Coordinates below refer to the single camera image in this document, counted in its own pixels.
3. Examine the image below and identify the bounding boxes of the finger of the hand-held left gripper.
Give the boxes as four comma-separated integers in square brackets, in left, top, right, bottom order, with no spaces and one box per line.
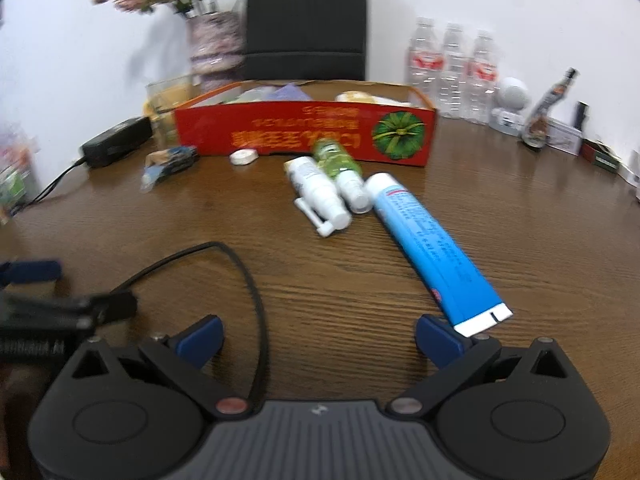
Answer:
[0,259,62,288]
[0,291,138,333]

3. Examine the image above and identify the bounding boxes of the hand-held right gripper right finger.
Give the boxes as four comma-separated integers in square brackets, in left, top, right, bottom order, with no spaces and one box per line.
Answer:
[391,314,578,422]

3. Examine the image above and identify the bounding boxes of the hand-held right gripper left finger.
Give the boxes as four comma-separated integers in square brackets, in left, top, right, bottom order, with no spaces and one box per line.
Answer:
[62,314,249,422]

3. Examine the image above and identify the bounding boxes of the blue tube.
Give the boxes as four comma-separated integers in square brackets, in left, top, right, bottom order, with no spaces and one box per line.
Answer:
[365,172,514,337]

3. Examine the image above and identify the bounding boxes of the red cardboard box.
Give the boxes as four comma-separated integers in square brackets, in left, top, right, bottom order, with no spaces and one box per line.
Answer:
[174,80,438,168]

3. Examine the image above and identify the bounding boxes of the wooden desktop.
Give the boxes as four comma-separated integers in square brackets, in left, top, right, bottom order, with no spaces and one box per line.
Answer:
[0,80,640,411]

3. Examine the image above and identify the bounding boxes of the blurred colourful packaging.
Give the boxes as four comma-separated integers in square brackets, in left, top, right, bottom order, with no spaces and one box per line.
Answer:
[0,127,37,223]

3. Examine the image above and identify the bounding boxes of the black power adapter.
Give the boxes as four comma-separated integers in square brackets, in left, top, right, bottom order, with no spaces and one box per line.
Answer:
[81,116,153,168]

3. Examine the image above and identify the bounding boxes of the crumpled snack packet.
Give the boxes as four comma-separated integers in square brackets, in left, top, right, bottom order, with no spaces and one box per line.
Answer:
[141,146,199,191]

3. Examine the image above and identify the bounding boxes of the white spray bottle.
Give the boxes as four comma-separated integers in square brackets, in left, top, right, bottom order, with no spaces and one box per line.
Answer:
[285,156,352,238]

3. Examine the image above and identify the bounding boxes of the green spray bottle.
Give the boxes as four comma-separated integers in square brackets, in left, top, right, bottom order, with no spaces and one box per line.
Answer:
[312,138,374,214]

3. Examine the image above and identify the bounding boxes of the glass cup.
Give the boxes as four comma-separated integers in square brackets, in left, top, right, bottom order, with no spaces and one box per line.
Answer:
[146,75,197,143]

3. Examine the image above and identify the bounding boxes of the white tin box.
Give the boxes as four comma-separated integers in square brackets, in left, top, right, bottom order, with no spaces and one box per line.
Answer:
[547,117,586,155]

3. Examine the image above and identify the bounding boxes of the dark printed bottle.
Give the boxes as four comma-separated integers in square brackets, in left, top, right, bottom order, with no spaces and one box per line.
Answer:
[522,67,581,151]

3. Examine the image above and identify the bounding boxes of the dark flat box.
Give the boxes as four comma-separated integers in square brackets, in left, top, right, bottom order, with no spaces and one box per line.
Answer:
[582,139,621,173]

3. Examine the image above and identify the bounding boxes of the white robot figure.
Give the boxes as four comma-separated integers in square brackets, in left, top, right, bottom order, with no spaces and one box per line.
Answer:
[490,77,532,136]

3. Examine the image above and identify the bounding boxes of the white charger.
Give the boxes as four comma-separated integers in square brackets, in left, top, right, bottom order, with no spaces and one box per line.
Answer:
[617,149,640,188]

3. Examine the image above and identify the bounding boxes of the purple ceramic vase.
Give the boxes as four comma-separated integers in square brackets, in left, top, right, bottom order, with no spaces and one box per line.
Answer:
[187,11,247,88]

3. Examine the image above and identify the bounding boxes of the black paper bag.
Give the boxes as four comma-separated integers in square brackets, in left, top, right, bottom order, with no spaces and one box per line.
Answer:
[243,0,368,82]

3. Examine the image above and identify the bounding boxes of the black adapter cable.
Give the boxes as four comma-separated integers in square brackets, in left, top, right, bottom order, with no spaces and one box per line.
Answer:
[10,157,88,217]

